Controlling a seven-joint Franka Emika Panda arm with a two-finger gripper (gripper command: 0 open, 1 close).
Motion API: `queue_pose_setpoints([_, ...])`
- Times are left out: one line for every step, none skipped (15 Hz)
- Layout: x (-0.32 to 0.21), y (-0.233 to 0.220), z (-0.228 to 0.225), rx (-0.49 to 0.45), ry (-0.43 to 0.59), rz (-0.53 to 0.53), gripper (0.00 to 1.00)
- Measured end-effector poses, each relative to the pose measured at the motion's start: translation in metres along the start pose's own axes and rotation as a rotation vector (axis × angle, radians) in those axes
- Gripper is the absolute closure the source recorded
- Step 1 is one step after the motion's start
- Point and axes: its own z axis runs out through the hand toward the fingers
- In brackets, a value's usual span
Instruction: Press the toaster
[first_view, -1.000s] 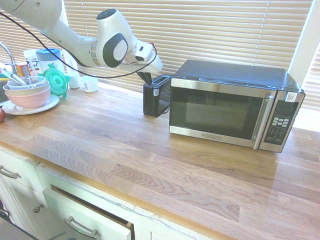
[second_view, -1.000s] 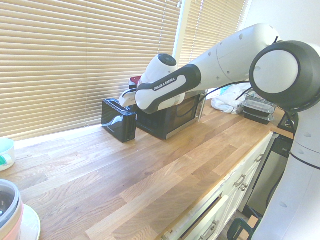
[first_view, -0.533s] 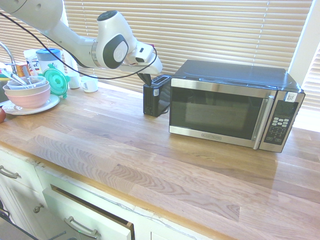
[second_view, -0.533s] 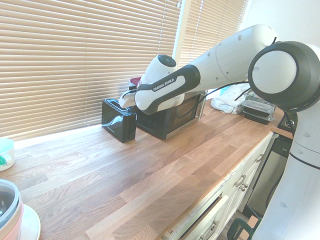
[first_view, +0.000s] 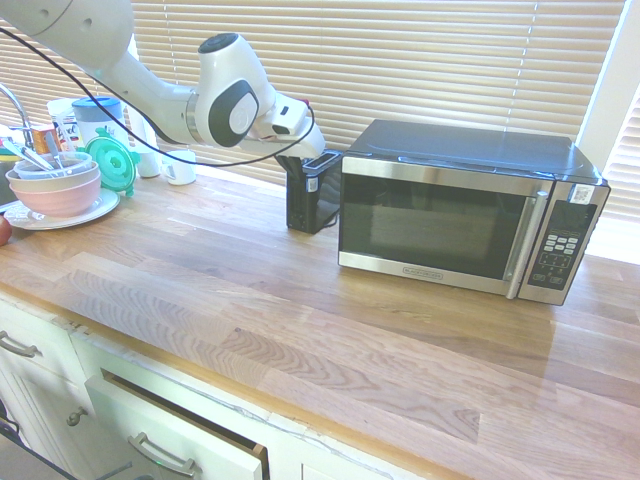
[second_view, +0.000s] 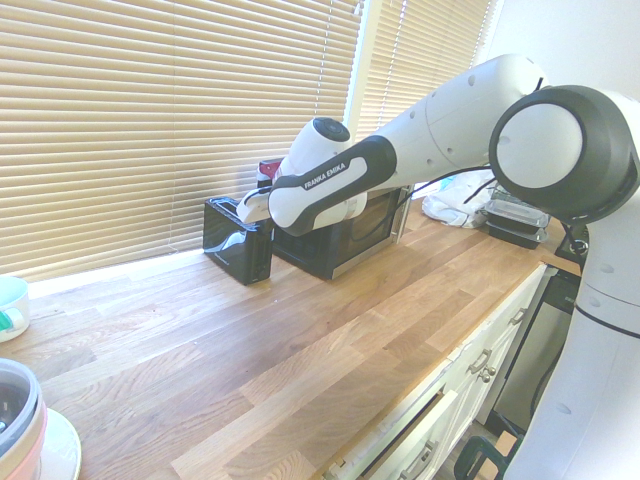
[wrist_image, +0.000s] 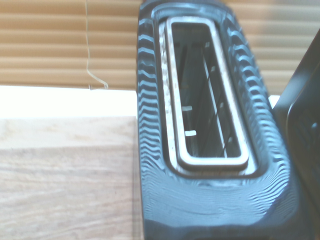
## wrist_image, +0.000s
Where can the black single-slot toaster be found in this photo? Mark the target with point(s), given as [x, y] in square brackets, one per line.
[215, 195]

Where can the wide beige window blind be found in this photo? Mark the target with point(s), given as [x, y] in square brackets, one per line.
[50, 45]

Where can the white window sill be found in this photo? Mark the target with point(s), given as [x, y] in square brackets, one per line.
[67, 101]

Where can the black box-shaped oven appliance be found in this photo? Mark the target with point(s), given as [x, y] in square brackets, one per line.
[303, 130]

